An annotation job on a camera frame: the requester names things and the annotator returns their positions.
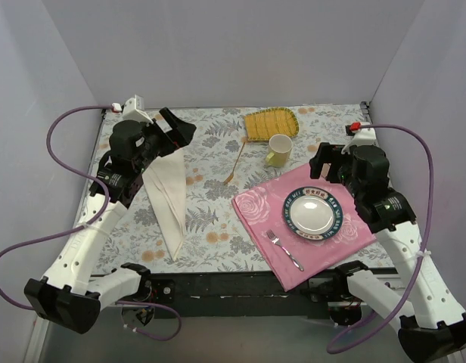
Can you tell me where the yellow woven bamboo tray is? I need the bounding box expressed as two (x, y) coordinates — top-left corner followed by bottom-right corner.
(244, 107), (300, 141)

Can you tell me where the white plate blue rim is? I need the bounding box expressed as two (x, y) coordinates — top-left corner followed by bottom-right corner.
(282, 187), (343, 241)

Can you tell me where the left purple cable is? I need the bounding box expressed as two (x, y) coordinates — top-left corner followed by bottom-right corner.
(0, 105), (183, 343)

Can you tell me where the white cloth napkin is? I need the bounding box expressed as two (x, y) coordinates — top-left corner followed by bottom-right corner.
(142, 150), (187, 261)

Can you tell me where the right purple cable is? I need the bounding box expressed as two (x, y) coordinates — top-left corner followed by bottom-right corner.
(326, 123), (435, 355)

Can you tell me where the yellow-green mug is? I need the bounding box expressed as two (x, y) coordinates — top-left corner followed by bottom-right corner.
(265, 134), (293, 168)

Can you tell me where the purple cable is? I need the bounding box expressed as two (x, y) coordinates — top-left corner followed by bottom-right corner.
(0, 105), (183, 343)
(326, 123), (435, 355)

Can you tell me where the silver fork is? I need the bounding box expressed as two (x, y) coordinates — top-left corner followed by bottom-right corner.
(266, 229), (304, 271)

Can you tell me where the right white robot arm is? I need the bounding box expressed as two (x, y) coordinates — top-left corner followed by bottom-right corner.
(309, 142), (466, 362)

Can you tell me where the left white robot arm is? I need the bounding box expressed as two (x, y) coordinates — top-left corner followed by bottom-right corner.
(24, 107), (196, 334)

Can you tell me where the floral tablecloth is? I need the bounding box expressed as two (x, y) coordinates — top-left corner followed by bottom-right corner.
(89, 104), (399, 275)

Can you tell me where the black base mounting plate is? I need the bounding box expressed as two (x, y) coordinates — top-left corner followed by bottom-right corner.
(115, 264), (370, 321)

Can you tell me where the pink rose placemat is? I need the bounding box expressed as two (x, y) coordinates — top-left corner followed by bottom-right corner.
(232, 164), (375, 290)

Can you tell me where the gold fork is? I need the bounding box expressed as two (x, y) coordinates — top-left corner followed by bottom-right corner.
(223, 140), (247, 185)

